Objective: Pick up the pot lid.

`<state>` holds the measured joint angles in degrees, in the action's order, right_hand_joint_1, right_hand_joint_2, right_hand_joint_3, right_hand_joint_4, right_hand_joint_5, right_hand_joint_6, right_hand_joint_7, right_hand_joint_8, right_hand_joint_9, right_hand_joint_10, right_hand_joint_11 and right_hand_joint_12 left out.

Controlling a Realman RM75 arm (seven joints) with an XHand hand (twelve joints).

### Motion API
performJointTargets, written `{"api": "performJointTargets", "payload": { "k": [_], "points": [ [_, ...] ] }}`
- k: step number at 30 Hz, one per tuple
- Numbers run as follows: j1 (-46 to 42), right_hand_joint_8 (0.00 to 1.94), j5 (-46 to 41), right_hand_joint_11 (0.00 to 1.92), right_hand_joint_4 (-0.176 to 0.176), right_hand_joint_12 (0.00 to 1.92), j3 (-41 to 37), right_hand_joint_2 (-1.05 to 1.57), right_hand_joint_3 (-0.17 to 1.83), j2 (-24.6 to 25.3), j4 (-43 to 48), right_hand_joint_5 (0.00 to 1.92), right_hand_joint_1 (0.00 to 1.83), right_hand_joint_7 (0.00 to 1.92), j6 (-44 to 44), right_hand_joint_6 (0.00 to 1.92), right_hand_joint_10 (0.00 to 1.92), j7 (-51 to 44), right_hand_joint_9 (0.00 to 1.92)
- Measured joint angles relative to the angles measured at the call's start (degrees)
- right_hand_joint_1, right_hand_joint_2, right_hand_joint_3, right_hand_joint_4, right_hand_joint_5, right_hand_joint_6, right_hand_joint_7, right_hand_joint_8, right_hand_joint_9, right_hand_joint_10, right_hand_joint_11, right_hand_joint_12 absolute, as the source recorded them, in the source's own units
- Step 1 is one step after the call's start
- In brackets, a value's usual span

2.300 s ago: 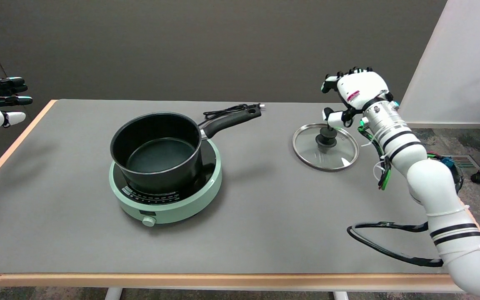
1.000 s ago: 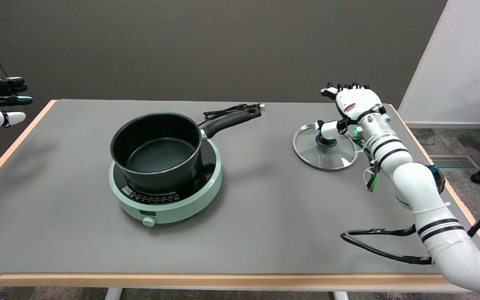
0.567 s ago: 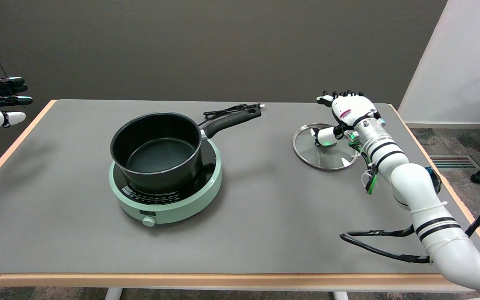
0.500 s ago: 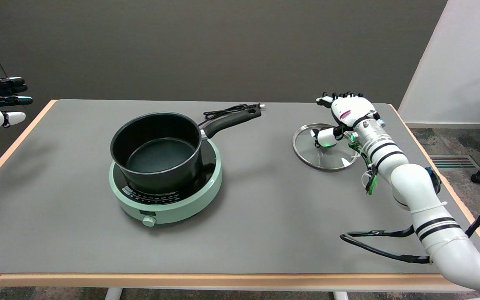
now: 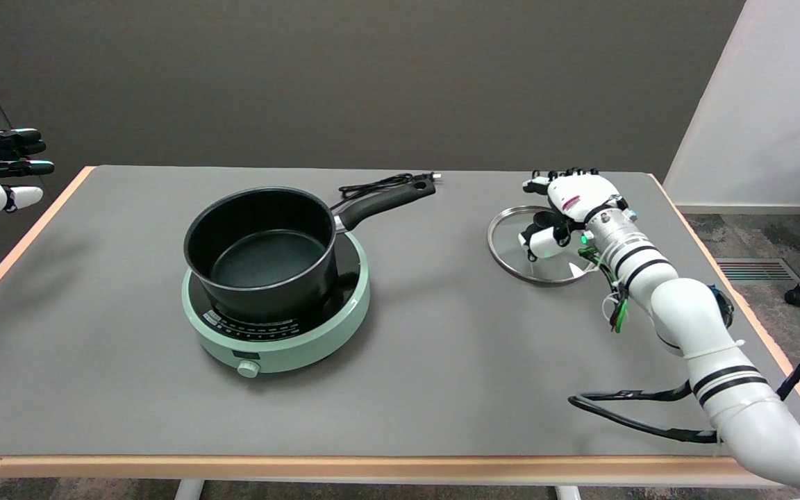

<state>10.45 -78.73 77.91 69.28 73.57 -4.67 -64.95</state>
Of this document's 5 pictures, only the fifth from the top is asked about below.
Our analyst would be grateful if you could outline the wrist cable bundle green connectors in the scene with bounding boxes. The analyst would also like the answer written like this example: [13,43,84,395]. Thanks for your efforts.
[577,240,735,334]

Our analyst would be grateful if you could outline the black cooker power cord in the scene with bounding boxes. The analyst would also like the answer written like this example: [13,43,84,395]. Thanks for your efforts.
[338,172,442,202]

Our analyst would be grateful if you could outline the grey floor vent grille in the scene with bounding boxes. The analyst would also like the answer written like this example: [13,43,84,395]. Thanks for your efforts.
[714,258,800,284]

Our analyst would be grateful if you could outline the long black looping arm cable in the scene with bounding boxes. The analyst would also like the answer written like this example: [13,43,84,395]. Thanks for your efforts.
[568,356,800,444]

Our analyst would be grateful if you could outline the mint green induction cooker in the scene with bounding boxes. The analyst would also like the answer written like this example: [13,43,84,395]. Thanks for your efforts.
[181,233,372,379]

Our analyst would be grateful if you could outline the black saucepan with long handle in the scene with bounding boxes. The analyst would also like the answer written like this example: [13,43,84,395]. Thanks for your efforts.
[183,174,437,322]

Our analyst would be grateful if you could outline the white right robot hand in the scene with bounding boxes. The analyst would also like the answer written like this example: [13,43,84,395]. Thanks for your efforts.
[519,168,630,261]

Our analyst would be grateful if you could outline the glass pot lid steel rim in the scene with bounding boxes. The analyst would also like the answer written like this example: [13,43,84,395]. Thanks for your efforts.
[487,205,602,285]

